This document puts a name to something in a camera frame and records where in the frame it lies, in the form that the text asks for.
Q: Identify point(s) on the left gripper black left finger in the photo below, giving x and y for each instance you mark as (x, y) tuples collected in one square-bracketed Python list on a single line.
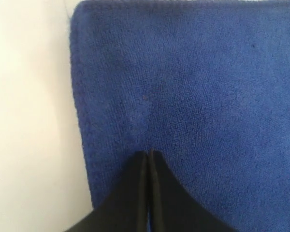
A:
[(125, 209)]

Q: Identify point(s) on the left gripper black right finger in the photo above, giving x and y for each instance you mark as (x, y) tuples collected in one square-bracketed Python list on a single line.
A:
[(172, 209)]

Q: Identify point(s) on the blue towel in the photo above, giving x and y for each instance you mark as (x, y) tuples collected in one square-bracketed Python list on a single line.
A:
[(206, 83)]

